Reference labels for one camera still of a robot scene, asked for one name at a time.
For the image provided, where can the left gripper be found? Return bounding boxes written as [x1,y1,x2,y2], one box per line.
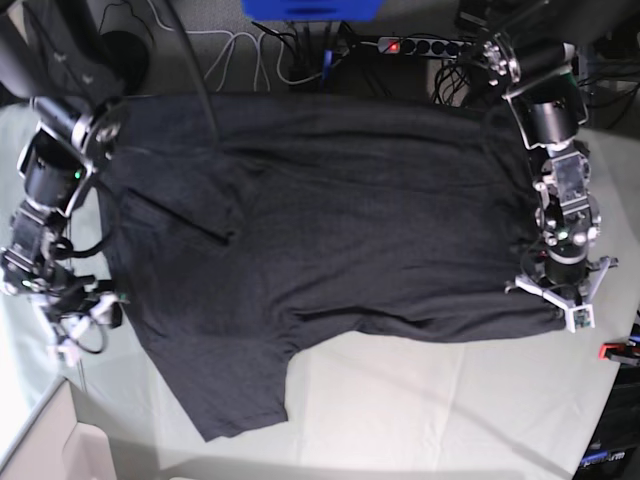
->
[534,219,598,290]

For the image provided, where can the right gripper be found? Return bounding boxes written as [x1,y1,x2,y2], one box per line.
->
[1,247,115,323]

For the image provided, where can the black t-shirt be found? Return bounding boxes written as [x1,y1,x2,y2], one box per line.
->
[100,94,564,441]

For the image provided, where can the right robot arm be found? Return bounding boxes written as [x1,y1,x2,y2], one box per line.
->
[1,1,127,328]

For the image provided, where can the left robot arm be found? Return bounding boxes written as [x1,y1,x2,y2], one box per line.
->
[462,1,639,289]

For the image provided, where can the red black clamp right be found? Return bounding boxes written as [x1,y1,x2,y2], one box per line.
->
[599,343,640,367]

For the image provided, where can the light green table cloth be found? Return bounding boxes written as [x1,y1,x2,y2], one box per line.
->
[1,131,639,479]

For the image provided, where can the black round bag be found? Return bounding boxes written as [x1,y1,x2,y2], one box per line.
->
[98,30,150,97]

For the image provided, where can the black power strip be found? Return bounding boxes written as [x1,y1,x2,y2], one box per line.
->
[376,36,473,60]

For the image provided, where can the blue plastic box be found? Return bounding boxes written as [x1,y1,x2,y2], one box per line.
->
[242,0,382,21]

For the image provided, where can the white cable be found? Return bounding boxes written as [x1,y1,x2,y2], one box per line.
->
[149,0,326,94]

